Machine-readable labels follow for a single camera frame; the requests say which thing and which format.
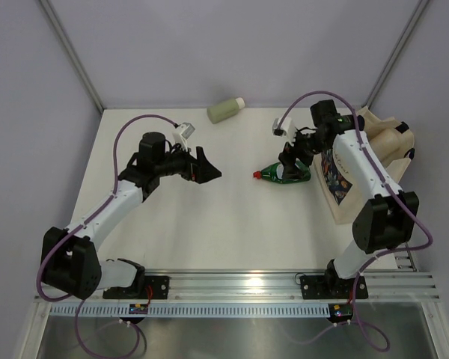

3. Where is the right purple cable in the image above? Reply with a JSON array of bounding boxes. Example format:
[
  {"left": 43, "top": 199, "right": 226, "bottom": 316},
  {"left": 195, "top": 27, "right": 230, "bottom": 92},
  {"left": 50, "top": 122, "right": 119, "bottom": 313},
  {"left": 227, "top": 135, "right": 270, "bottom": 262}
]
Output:
[{"left": 282, "top": 89, "right": 434, "bottom": 353}]

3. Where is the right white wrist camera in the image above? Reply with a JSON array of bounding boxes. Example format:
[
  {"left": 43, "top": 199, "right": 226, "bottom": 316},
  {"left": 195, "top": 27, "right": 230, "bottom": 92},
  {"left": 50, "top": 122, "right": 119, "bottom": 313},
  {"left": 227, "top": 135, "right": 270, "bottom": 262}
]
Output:
[{"left": 272, "top": 117, "right": 297, "bottom": 144}]

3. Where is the right aluminium frame post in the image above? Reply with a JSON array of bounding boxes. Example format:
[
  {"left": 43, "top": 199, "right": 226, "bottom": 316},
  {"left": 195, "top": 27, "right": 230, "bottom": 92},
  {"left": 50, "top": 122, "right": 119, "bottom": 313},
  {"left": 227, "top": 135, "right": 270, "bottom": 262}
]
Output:
[{"left": 361, "top": 0, "right": 432, "bottom": 108}]

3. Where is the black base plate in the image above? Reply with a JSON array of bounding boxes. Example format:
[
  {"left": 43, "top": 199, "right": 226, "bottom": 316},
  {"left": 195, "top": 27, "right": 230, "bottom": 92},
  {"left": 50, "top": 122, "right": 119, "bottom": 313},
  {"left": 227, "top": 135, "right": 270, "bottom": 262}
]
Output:
[
  {"left": 299, "top": 274, "right": 355, "bottom": 300},
  {"left": 103, "top": 274, "right": 170, "bottom": 300}
]

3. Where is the sage green bottle white cap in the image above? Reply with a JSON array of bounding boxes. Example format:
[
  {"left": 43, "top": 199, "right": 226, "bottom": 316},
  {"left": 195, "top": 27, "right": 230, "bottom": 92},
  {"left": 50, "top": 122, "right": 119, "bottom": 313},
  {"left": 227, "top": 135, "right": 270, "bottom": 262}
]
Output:
[{"left": 207, "top": 97, "right": 245, "bottom": 124}]

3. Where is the aluminium mounting rail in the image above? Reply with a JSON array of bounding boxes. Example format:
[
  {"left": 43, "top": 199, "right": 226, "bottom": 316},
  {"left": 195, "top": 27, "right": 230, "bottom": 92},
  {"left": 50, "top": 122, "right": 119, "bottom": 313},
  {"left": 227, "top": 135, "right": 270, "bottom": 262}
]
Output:
[{"left": 34, "top": 271, "right": 442, "bottom": 302}]

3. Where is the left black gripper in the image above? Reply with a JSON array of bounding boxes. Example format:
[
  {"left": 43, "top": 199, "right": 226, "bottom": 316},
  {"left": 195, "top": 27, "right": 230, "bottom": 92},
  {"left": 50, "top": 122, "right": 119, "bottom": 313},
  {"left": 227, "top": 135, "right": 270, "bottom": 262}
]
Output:
[{"left": 155, "top": 141, "right": 221, "bottom": 184}]

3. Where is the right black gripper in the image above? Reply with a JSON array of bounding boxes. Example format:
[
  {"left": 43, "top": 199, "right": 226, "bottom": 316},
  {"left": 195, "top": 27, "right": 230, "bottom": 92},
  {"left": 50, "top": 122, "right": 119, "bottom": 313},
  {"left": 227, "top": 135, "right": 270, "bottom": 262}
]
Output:
[{"left": 279, "top": 126, "right": 330, "bottom": 180}]

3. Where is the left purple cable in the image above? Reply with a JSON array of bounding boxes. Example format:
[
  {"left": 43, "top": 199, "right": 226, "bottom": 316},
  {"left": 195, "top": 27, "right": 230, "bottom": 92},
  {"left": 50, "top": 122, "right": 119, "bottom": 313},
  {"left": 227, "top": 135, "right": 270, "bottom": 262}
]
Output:
[{"left": 36, "top": 114, "right": 179, "bottom": 355}]

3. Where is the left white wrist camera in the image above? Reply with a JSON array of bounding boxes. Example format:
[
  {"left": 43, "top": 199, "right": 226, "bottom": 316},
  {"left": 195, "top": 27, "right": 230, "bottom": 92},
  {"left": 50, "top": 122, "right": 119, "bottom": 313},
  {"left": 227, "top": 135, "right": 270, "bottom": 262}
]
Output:
[{"left": 173, "top": 122, "right": 195, "bottom": 151}]

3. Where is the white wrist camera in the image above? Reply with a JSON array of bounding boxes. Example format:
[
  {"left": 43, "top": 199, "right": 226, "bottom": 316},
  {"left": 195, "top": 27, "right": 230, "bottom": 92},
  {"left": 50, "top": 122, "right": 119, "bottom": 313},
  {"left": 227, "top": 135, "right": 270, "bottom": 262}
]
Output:
[
  {"left": 272, "top": 117, "right": 297, "bottom": 144},
  {"left": 173, "top": 122, "right": 195, "bottom": 151}
]

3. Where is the purple cable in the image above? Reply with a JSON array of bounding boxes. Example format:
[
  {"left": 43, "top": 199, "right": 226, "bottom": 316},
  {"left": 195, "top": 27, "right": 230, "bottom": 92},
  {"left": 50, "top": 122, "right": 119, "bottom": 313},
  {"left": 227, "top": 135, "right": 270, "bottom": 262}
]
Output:
[
  {"left": 36, "top": 114, "right": 179, "bottom": 355},
  {"left": 282, "top": 89, "right": 434, "bottom": 353}
]

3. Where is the white slotted cable duct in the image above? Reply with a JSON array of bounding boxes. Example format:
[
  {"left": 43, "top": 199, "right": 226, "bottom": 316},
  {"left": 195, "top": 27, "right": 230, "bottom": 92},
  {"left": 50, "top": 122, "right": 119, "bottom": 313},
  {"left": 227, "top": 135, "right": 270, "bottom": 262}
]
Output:
[{"left": 50, "top": 302, "right": 329, "bottom": 319}]

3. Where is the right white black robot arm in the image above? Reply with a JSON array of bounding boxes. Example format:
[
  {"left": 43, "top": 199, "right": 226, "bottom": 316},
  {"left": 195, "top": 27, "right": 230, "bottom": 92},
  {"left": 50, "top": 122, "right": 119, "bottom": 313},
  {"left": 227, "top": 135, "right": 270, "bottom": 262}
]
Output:
[{"left": 272, "top": 99, "right": 419, "bottom": 297}]

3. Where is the aluminium frame post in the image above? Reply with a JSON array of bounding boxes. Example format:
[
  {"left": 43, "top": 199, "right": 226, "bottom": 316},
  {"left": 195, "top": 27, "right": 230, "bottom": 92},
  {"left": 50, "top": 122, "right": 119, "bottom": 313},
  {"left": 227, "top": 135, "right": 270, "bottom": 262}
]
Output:
[
  {"left": 37, "top": 0, "right": 106, "bottom": 114},
  {"left": 361, "top": 0, "right": 432, "bottom": 108}
]

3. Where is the left small circuit board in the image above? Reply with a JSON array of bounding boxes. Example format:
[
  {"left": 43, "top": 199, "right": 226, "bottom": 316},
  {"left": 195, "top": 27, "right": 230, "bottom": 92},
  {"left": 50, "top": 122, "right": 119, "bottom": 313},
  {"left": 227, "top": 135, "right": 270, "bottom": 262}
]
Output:
[{"left": 129, "top": 303, "right": 149, "bottom": 315}]

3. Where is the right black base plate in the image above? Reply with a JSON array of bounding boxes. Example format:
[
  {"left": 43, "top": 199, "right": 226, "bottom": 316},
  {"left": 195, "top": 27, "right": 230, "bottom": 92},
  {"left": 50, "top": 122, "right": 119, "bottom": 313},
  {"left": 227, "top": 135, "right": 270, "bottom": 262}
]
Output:
[{"left": 299, "top": 274, "right": 355, "bottom": 300}]

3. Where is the right small circuit board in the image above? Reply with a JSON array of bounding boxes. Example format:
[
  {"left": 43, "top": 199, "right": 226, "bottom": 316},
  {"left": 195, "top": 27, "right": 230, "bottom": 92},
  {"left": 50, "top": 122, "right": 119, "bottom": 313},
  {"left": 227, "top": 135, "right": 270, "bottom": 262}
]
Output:
[{"left": 328, "top": 304, "right": 354, "bottom": 323}]

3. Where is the beige canvas tote bag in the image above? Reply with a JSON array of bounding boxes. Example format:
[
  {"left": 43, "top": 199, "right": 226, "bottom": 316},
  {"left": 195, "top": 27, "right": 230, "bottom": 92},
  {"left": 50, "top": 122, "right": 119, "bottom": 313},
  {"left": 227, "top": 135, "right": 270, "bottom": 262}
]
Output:
[{"left": 314, "top": 107, "right": 415, "bottom": 224}]

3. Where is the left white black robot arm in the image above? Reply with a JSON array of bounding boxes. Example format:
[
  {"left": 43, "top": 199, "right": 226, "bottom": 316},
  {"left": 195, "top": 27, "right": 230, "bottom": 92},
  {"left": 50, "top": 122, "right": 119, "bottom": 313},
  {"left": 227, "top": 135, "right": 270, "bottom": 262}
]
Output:
[{"left": 37, "top": 132, "right": 222, "bottom": 300}]

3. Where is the beige cream bottle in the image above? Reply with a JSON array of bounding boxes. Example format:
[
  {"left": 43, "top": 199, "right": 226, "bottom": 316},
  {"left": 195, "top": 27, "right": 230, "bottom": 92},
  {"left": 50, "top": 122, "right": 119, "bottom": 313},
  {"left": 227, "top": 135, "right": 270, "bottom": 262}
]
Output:
[{"left": 370, "top": 129, "right": 400, "bottom": 167}]

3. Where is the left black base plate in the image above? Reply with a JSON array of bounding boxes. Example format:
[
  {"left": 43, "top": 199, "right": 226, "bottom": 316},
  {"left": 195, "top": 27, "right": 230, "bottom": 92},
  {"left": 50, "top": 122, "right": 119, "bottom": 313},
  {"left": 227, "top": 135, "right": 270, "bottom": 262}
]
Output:
[{"left": 103, "top": 274, "right": 170, "bottom": 300}]

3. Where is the left aluminium frame post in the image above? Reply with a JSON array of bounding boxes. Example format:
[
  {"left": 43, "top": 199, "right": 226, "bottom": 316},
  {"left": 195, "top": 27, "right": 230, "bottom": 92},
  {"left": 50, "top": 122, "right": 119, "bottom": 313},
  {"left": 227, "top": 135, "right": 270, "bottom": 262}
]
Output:
[{"left": 37, "top": 0, "right": 106, "bottom": 114}]

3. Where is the green dish soap bottle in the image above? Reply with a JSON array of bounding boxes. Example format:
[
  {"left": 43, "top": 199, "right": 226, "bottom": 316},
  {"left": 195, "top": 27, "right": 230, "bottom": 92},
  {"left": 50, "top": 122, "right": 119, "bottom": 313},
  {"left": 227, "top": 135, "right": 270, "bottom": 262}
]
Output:
[{"left": 253, "top": 160, "right": 311, "bottom": 185}]

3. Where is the small circuit board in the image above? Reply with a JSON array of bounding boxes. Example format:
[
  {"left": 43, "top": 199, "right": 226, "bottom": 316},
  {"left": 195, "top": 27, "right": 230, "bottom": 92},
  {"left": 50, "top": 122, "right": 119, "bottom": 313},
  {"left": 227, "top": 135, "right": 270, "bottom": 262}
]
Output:
[
  {"left": 328, "top": 304, "right": 354, "bottom": 323},
  {"left": 129, "top": 303, "right": 149, "bottom": 315}
]

